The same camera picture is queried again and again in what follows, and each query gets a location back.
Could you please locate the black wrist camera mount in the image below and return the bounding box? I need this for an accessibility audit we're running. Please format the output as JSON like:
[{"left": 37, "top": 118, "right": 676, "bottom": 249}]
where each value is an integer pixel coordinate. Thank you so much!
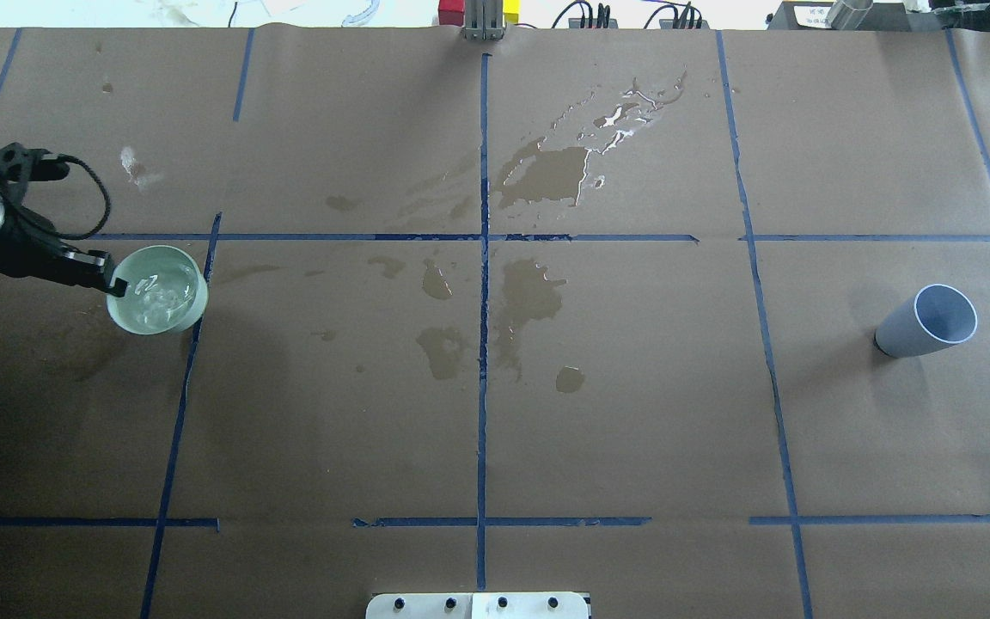
[{"left": 0, "top": 142, "right": 70, "bottom": 183}]

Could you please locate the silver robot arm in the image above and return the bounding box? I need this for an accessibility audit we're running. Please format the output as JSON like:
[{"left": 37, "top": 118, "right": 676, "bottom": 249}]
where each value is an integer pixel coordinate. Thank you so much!
[{"left": 0, "top": 176, "right": 127, "bottom": 297}]

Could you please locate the mint green bowl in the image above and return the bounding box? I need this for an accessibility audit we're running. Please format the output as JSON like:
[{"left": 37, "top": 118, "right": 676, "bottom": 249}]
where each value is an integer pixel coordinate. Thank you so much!
[{"left": 106, "top": 244, "right": 209, "bottom": 334}]

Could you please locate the yellow block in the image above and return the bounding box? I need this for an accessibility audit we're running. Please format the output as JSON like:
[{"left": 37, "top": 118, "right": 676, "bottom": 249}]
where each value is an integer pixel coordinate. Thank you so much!
[{"left": 502, "top": 0, "right": 522, "bottom": 24}]

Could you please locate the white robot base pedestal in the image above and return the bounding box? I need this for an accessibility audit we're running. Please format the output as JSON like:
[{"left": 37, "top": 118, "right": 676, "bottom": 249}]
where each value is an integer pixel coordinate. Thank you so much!
[{"left": 365, "top": 591, "right": 592, "bottom": 618}]

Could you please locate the aluminium frame post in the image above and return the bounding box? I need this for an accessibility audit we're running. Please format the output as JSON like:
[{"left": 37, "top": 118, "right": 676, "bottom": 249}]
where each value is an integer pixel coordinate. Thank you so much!
[{"left": 462, "top": 0, "right": 506, "bottom": 40}]

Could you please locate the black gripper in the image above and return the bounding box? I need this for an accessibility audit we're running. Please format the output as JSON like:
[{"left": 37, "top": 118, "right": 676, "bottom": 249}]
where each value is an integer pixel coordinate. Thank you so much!
[{"left": 0, "top": 205, "right": 127, "bottom": 298}]

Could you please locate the grey blue plastic cup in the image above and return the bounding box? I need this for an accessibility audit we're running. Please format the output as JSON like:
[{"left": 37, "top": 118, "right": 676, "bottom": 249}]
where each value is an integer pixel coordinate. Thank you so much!
[{"left": 875, "top": 285, "right": 979, "bottom": 358}]

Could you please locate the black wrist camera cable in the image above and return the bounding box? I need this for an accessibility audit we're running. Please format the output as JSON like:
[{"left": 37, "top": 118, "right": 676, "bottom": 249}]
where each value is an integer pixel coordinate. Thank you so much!
[{"left": 0, "top": 146, "right": 113, "bottom": 242}]

